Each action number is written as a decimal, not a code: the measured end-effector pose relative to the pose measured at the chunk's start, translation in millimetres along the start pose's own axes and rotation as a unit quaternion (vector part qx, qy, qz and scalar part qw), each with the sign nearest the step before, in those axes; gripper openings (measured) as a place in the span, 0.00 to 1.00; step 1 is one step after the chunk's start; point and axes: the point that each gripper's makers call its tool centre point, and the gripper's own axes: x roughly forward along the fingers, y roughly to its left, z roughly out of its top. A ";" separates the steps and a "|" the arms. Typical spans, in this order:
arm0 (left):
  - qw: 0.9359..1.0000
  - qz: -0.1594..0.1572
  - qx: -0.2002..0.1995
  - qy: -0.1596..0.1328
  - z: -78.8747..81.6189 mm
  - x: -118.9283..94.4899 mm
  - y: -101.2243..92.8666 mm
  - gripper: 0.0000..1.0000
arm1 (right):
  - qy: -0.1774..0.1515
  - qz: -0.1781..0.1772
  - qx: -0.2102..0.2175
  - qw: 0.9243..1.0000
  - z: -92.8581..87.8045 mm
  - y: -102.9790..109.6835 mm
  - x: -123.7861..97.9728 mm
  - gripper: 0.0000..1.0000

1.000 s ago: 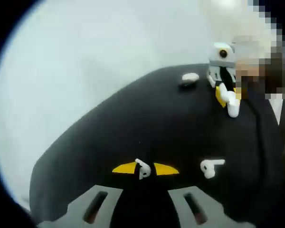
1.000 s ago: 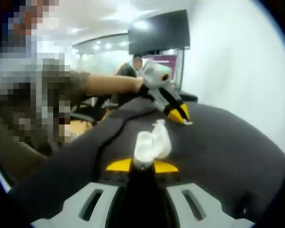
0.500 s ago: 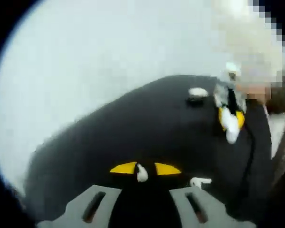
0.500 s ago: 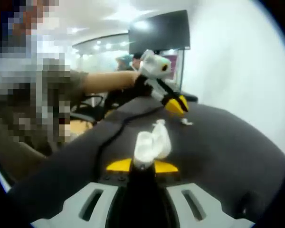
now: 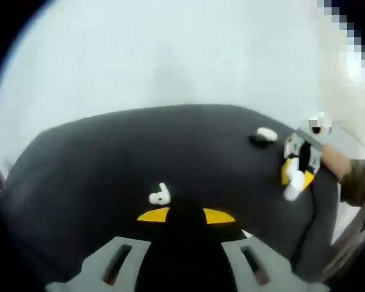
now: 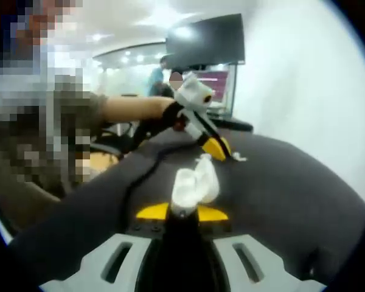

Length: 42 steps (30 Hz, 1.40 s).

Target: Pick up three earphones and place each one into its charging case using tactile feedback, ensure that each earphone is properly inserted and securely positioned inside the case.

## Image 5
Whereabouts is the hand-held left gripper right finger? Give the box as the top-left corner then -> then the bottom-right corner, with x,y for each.
185,208 -> 329,292

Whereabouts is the white charging case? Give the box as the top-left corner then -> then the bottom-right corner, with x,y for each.
283,157 -> 307,201

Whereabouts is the black table mat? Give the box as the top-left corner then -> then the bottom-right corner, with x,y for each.
0,103 -> 343,287

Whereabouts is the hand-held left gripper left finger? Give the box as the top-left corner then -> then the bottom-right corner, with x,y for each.
45,207 -> 186,292

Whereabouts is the cream clamshell charging case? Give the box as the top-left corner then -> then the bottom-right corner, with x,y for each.
256,127 -> 278,142

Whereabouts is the white stem earphone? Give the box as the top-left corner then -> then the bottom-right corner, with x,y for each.
148,182 -> 170,205

